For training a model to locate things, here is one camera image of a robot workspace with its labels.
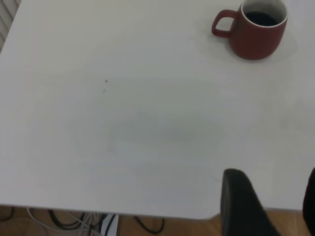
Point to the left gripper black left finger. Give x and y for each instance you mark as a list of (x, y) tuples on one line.
[(240, 204)]

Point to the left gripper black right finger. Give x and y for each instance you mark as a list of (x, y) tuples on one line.
[(310, 204)]

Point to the red ceramic mug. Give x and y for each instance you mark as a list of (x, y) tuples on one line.
[(256, 41)]

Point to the dark coffee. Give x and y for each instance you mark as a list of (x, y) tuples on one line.
[(262, 19)]

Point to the white ribbed radiator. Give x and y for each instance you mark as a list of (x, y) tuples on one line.
[(6, 22)]

